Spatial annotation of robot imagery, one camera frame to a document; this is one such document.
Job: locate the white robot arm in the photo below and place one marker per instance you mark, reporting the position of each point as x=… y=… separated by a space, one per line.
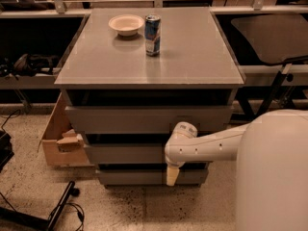
x=271 y=170

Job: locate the cardboard box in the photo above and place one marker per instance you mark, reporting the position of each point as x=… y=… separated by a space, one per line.
x=61 y=145

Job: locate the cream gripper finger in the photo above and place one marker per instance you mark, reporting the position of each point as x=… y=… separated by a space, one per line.
x=172 y=175

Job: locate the black headset on shelf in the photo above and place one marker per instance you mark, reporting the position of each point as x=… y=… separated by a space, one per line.
x=29 y=65

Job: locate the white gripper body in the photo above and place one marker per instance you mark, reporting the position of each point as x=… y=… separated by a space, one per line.
x=173 y=156

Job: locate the white bowl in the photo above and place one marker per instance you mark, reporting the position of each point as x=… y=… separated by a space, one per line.
x=126 y=25

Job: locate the grey drawer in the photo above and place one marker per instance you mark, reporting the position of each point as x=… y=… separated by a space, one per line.
x=125 y=153
x=150 y=177
x=145 y=119

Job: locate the black device at left edge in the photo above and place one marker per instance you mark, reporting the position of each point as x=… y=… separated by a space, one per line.
x=6 y=148

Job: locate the blue silver drink can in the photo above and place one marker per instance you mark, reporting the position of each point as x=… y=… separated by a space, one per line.
x=152 y=34

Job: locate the grey top drawer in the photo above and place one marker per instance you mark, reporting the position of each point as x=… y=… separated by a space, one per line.
x=145 y=119

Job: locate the grey drawer cabinet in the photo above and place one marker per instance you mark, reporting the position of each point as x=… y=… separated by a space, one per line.
x=193 y=68

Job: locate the black chair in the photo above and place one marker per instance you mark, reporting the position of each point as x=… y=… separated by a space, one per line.
x=277 y=39

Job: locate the grey bottom drawer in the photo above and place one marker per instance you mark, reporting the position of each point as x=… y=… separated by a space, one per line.
x=150 y=177

